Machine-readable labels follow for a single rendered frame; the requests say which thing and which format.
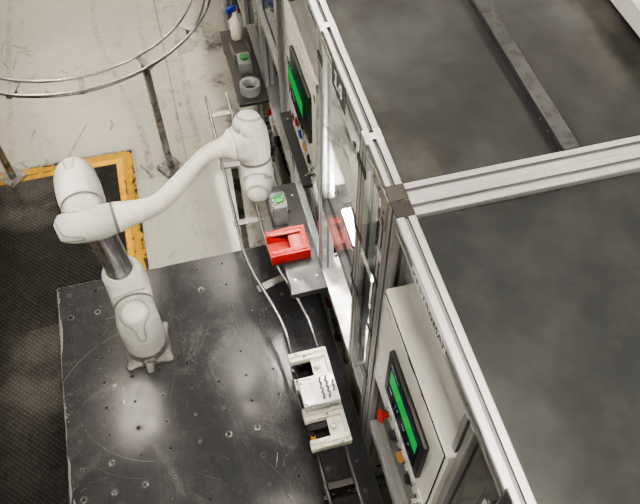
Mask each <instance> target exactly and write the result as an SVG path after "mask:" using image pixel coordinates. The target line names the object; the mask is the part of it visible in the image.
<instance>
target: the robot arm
mask: <svg viewBox="0 0 640 504"><path fill-rule="evenodd" d="M270 150H271V151H270ZM277 150H278V149H277V148H276V147H274V144H273V132H270V133H269V134H268V130H267V127H266V125H265V122H264V121H263V119H262V118H261V116H260V115H259V114H258V113H257V112H256V111H253V110H242V111H240V112H238V113H237V114H236V115H235V117H234V118H233V120H232V126H231V127H230V128H229V129H226V131H225V133H224V135H223V136H221V137H220V138H218V139H216V140H213V141H211V142H209V143H208V144H206V145H204V146H203V147H202V148H200V149H199V150H198V151H197V152H196V153H195V154H194V155H193V156H192V157H191V158H190V159H189V160H188V161H187V162H186V163H185V164H184V165H183V166H182V167H181V168H180V169H179V170H178V171H177V172H176V173H175V175H174V176H173V177H172V178H171V179H170V180H169V181H168V182H167V183H166V184H165V185H164V186H163V187H162V188H161V189H160V190H159V191H157V192H156V193H155V194H153V195H151V196H149V197H146V198H143V199H137V200H128V201H115V202H108V203H106V198H105V195H104V192H103V189H102V186H101V183H100V180H99V178H98V176H97V174H96V171H95V169H94V168H93V167H92V165H91V164H90V163H88V162H87V161H86V160H85V159H83V158H79V157H69V158H66V159H64V160H62V161H61V162H60V163H59V164H58V165H57V167H56V170H55V173H54V178H53V182H54V190H55V194H56V199H57V202H58V205H59V207H60V209H61V214H60V215H58V216H57V217H56V219H55V220H54V224H53V226H54V229H55V231H56V233H57V235H58V237H59V239H60V241H61V242H64V243H71V244H79V243H88V242H89V243H90V245H91V247H92V248H93V250H94V252H95V254H96V256H97V257H98V259H99V261H100V263H101V265H102V266H103V269H102V273H101V277H102V281H103V283H104V285H105V288H106V290H107V293H108V296H109V298H110V300H111V303H112V306H113V308H114V311H115V318H116V326H117V330H118V333H119V335H120V338H121V340H122V342H123V343H124V345H125V347H126V351H127V359H128V362H127V369H128V371H130V372H132V371H135V370H136V369H139V368H143V367H146V368H147V371H148V374H149V375H154V374H155V365H156V364H161V363H171V362H173V361H174V356H173V354H172V352H171V346H170V340H169V333H168V329H169V324H168V323H167V322H162V321H161V319H160V315H159V313H158V310H157V307H156V305H155V302H154V299H153V293H152V289H151V285H150V282H149V279H148V276H147V273H146V270H145V268H144V266H143V265H142V263H141V262H140V261H139V260H137V259H136V258H134V257H132V256H129V255H128V254H127V252H126V250H125V248H124V246H123V244H122V242H121V240H120V238H119V236H118V233H120V232H123V231H125V230H127V229H129V228H131V227H133V226H135V225H137V224H140V223H142V222H144V221H146V220H149V219H151V218H153V217H155V216H157V215H159V214H160V213H162V212H164V211H165V210H166V209H168V208H169V207H170V206H171V205H172V204H173V203H175V201H176V200H177V199H178V198H179V197H180V196H181V195H182V194H183V193H184V192H185V190H186V189H187V188H188V187H189V186H190V185H191V184H192V182H193V181H194V180H195V179H196V178H197V177H198V176H199V174H200V173H201V172H202V171H203V170H204V169H205V168H206V167H207V166H208V165H209V164H210V163H211V162H213V161H214V160H216V159H219V158H222V157H228V158H231V159H233V160H234V161H240V170H241V181H242V188H243V191H244V194H245V196H246V197H247V198H248V199H249V200H250V201H253V202H260V201H265V200H266V199H267V198H268V197H269V196H270V194H271V192H272V190H273V186H274V168H273V165H272V163H273V162H275V161H276V160H275V156H276V153H277Z"/></svg>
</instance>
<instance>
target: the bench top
mask: <svg viewBox="0 0 640 504"><path fill-rule="evenodd" d="M245 252H246V255H247V257H248V259H249V262H250V264H251V266H252V268H253V270H254V271H255V273H256V275H257V277H258V278H259V280H260V282H261V283H264V282H266V281H268V280H270V279H272V278H275V277H277V276H279V275H281V274H280V273H279V271H278V269H277V268H276V266H275V265H273V266H272V263H271V259H270V255H269V253H268V251H267V248H266V245H263V246H258V247H253V248H248V249H245ZM146 273H147V276H148V279H149V282H150V285H151V289H152V293H153V299H154V302H155V305H156V307H157V310H158V313H159V315H160V319H161V321H162V322H167V323H168V324H169V329H168V333H169V340H170V346H171V352H172V354H173V356H174V361H173V362H171V363H161V364H156V365H155V374H154V375H149V374H148V371H147V368H146V367H143V368H139V369H136V370H135V371H132V372H130V371H128V369H127V362H128V359H127V351H126V347H125V345H124V343H123V342H122V340H121V338H120V335H119V333H118V330H117V326H116V318H115V311H114V308H113V306H112V303H111V300H110V298H109V296H108V293H107V290H106V288H105V285H104V283H103V281H102V279H101V280H97V281H92V282H87V283H82V284H78V285H73V286H68V287H63V288H59V289H57V300H58V317H59V333H60V350H61V367H62V384H63V401H64V418H65V426H66V448H67V462H68V479H69V502H70V504H328V502H325V501H324V497H323V495H326V493H325V491H324V487H323V485H324V484H323V481H322V477H321V473H320V469H319V465H318V461H317V457H316V454H315V453H313V454H312V451H311V447H310V440H311V436H309V434H308V430H307V427H306V425H305V423H304V420H303V416H302V407H301V403H300V399H299V396H297V392H296V389H295V385H294V379H295V380H296V377H295V374H293V375H292V372H291V368H293V367H290V365H289V361H288V355H289V350H288V346H287V342H286V338H285V335H284V332H283V329H282V326H281V324H280V322H279V320H278V318H277V316H276V314H275V312H274V310H273V308H272V307H271V305H270V303H269V302H268V300H267V298H266V297H265V295H264V293H263V292H262V291H261V292H259V290H258V288H257V287H256V286H258V283H257V282H256V280H255V278H254V277H253V275H252V273H251V271H250V269H249V267H248V265H247V263H246V261H245V258H244V256H243V253H242V250H239V251H234V252H229V253H225V254H220V255H215V256H210V257H206V258H201V259H196V260H191V261H187V262H182V263H177V264H173V265H168V266H164V267H160V268H154V269H149V270H146ZM95 288H96V289H97V292H94V291H93V290H94V289H95ZM265 290H266V292H267V293H268V295H269V296H270V298H271V300H272V301H273V303H274V305H275V306H276V308H277V310H278V312H279V314H280V316H281V318H282V320H283V322H284V324H285V327H286V329H287V332H288V336H289V339H290V343H291V347H292V350H293V354H294V353H298V352H302V351H306V350H311V349H315V344H314V341H313V337H312V333H311V330H310V327H309V324H308V322H307V319H306V317H305V315H304V313H303V311H302V309H301V307H300V305H299V303H298V301H297V300H296V298H295V299H292V296H291V293H290V289H289V287H288V285H287V284H286V282H285V280H284V281H282V282H280V283H278V284H276V285H274V286H272V287H270V288H267V289H265ZM299 298H300V300H301V301H302V303H303V305H304V307H305V309H306V311H307V313H308V315H309V317H310V320H311V322H312V325H313V328H314V331H315V334H316V338H317V341H318V345H319V347H324V346H325V348H326V351H327V355H328V358H329V361H330V365H331V368H332V372H333V375H334V378H335V382H336V385H337V388H338V392H339V395H340V398H341V402H342V406H343V409H344V413H345V416H346V419H347V423H348V426H349V430H350V433H351V437H352V444H348V449H349V452H350V456H351V459H352V463H353V466H354V470H355V473H356V477H357V480H358V484H359V487H360V491H361V494H362V498H363V501H364V504H384V502H383V499H382V496H381V493H380V489H379V486H378V483H377V479H376V476H375V473H374V469H373V466H372V463H371V460H370V456H369V453H368V450H367V446H366V443H365V440H364V436H363V433H362V430H361V426H360V423H359V420H358V417H357V413H356V410H355V407H354V403H353V400H352V397H351V393H350V390H349V387H348V384H347V380H346V377H345V374H344V370H343V367H342V364H341V360H340V357H339V354H338V350H337V347H336V344H335V341H334V337H333V334H332V331H331V327H330V324H329V321H328V317H327V314H326V311H325V308H324V304H323V301H322V298H321V294H320V293H317V294H313V295H308V296H304V297H299ZM69 316H73V318H72V319H69ZM311 441H312V440H311ZM319 453H320V457H321V461H322V464H323V468H324V472H325V476H326V480H327V483H331V482H335V481H339V480H343V479H347V478H351V477H352V474H351V471H350V467H349V464H348V460H347V457H346V453H345V450H344V446H341V447H337V448H333V449H329V450H325V451H321V452H319ZM208 497H212V500H211V501H208V500H207V498H208Z"/></svg>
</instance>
